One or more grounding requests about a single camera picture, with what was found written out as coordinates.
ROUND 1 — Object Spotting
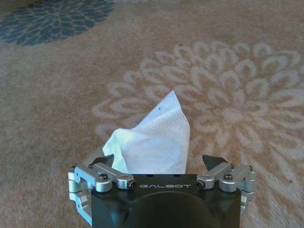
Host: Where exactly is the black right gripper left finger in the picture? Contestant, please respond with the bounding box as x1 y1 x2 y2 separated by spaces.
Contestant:
67 154 136 220

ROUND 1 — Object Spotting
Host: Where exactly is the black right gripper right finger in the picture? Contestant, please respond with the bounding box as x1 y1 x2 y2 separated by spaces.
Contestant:
197 154 257 213

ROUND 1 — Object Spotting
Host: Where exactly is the white paper tissue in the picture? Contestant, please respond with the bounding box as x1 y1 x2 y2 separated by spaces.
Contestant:
102 89 190 175

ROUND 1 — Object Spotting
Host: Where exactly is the beige floral patterned rug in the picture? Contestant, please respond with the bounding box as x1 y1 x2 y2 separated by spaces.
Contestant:
0 0 304 228

